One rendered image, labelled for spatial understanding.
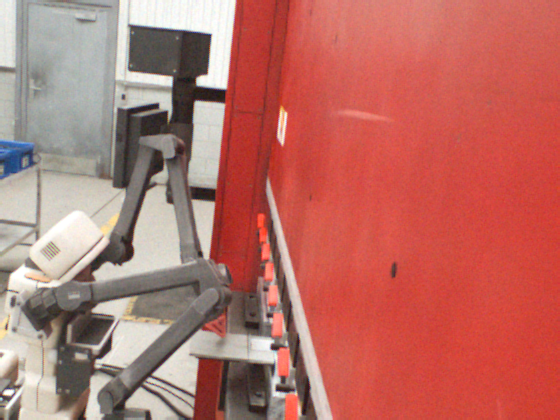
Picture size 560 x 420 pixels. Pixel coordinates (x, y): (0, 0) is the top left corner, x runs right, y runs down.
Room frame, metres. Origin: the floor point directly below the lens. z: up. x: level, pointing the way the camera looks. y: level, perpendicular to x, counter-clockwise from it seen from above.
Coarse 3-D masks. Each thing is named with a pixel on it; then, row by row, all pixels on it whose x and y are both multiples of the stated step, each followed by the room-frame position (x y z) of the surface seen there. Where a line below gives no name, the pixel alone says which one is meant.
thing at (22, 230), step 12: (36, 168) 5.25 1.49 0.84; (0, 180) 4.75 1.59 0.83; (12, 180) 4.77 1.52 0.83; (36, 204) 5.35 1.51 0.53; (36, 216) 5.35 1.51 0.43; (0, 228) 5.26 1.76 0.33; (12, 228) 5.29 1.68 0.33; (24, 228) 5.33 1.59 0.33; (36, 228) 5.29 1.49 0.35; (0, 240) 4.96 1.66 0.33; (12, 240) 4.98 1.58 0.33; (36, 240) 5.35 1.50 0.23; (0, 252) 4.58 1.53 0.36
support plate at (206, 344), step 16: (192, 336) 2.08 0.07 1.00; (208, 336) 2.09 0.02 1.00; (240, 336) 2.12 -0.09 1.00; (256, 336) 2.13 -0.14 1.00; (192, 352) 1.96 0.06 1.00; (208, 352) 1.97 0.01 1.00; (224, 352) 1.99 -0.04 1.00; (240, 352) 2.00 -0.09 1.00; (256, 352) 2.01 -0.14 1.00; (272, 352) 2.02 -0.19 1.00
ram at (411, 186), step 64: (320, 0) 1.83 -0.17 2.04; (384, 0) 1.05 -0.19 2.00; (448, 0) 0.73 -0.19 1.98; (512, 0) 0.57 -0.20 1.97; (320, 64) 1.66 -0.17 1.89; (384, 64) 0.98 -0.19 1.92; (448, 64) 0.69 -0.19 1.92; (512, 64) 0.54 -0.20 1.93; (320, 128) 1.51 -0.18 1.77; (384, 128) 0.91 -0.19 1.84; (448, 128) 0.66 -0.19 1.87; (512, 128) 0.51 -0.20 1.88; (320, 192) 1.37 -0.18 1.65; (384, 192) 0.85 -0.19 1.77; (448, 192) 0.62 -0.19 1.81; (512, 192) 0.49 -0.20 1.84; (320, 256) 1.26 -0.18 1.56; (384, 256) 0.80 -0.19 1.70; (448, 256) 0.59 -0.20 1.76; (512, 256) 0.47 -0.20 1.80; (320, 320) 1.15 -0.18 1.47; (384, 320) 0.75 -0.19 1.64; (448, 320) 0.56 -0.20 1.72; (512, 320) 0.44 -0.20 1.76; (384, 384) 0.70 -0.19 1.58; (448, 384) 0.53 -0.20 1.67; (512, 384) 0.42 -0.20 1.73
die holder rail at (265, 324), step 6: (258, 282) 2.83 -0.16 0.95; (264, 282) 2.78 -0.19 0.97; (258, 288) 2.79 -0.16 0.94; (258, 294) 2.77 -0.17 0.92; (264, 294) 2.63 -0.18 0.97; (258, 300) 2.71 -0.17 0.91; (264, 300) 2.56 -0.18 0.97; (258, 306) 2.67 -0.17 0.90; (264, 306) 2.50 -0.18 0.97; (264, 312) 2.44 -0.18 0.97; (264, 318) 2.38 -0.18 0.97; (270, 318) 2.39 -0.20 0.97; (264, 324) 2.36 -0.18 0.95; (270, 324) 2.35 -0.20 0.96; (264, 330) 2.36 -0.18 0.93; (270, 330) 2.36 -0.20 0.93; (264, 336) 2.36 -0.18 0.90; (270, 336) 2.36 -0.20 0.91
